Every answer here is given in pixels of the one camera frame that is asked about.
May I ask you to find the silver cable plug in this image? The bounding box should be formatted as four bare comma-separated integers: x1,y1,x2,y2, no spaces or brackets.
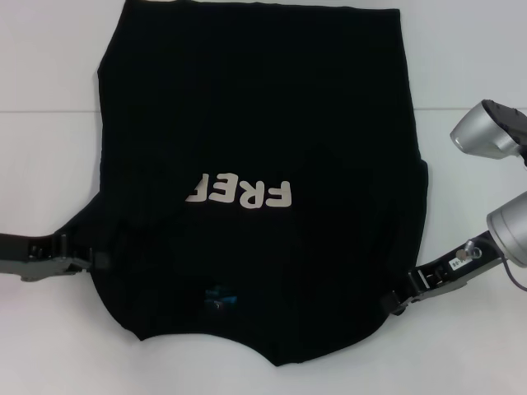
455,242,483,263

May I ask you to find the dark grey cable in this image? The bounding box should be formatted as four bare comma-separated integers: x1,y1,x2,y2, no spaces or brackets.
500,255,527,294

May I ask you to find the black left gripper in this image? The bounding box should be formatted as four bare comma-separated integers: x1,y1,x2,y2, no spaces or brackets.
0,230,110,284

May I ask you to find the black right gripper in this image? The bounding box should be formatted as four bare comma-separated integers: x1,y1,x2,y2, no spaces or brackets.
380,230,510,317

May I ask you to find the black shirt with FREE print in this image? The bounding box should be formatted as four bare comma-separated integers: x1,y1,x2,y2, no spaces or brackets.
84,0,431,366

